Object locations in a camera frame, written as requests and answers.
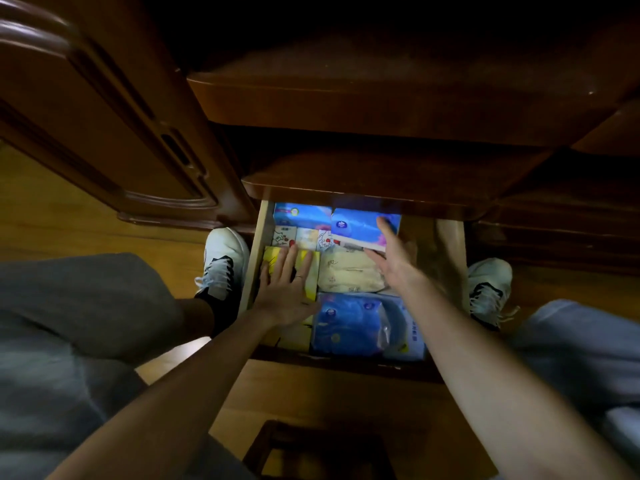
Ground person's left hand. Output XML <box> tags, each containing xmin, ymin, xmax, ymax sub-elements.
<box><xmin>252</xmin><ymin>244</ymin><xmax>322</xmax><ymax>329</ymax></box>

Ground person's right hand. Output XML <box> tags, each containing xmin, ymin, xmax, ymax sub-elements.
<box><xmin>363</xmin><ymin>217</ymin><xmax>427</xmax><ymax>297</ymax></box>

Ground yellow tissue box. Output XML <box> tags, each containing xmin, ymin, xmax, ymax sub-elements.
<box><xmin>259</xmin><ymin>245</ymin><xmax>322</xmax><ymax>353</ymax></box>

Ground pale yellow soft pack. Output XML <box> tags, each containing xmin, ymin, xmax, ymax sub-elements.
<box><xmin>317</xmin><ymin>246</ymin><xmax>389</xmax><ymax>295</ymax></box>

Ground light wooden drawer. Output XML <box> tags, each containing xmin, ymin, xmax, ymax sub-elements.
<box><xmin>237</xmin><ymin>199</ymin><xmax>471</xmax><ymax>384</ymax></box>

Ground blue boxy tissue pack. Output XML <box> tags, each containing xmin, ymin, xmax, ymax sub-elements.
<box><xmin>330</xmin><ymin>208</ymin><xmax>403</xmax><ymax>253</ymax></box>

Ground large light blue wet wipes pack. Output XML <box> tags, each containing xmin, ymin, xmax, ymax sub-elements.
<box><xmin>381</xmin><ymin>293</ymin><xmax>427</xmax><ymax>362</ymax></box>

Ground blue white-ended tissue pack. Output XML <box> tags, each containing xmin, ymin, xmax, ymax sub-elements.
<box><xmin>272</xmin><ymin>202</ymin><xmax>334</xmax><ymax>232</ymax></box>

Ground person's right forearm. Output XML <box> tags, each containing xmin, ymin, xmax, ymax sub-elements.
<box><xmin>399</xmin><ymin>277</ymin><xmax>637</xmax><ymax>480</ymax></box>

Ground person's left forearm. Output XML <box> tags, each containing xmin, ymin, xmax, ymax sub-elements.
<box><xmin>47</xmin><ymin>312</ymin><xmax>277</xmax><ymax>480</ymax></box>

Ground white black left shoe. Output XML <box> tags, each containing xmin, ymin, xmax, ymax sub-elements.
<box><xmin>194</xmin><ymin>227</ymin><xmax>251</xmax><ymax>337</ymax></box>

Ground white black shoe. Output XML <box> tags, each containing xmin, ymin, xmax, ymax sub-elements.
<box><xmin>194</xmin><ymin>227</ymin><xmax>251</xmax><ymax>337</ymax></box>
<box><xmin>467</xmin><ymin>257</ymin><xmax>521</xmax><ymax>331</ymax></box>

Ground white black right shoe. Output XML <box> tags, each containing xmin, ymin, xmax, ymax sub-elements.
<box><xmin>467</xmin><ymin>257</ymin><xmax>521</xmax><ymax>331</ymax></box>

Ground dark wooden stool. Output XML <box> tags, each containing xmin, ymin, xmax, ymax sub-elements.
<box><xmin>243</xmin><ymin>419</ymin><xmax>399</xmax><ymax>480</ymax></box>

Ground gray trousers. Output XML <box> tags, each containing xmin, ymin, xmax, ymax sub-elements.
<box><xmin>0</xmin><ymin>252</ymin><xmax>640</xmax><ymax>480</ymax></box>

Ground dark wooden cabinet door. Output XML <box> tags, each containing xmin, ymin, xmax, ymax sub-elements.
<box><xmin>0</xmin><ymin>0</ymin><xmax>259</xmax><ymax>231</ymax></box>

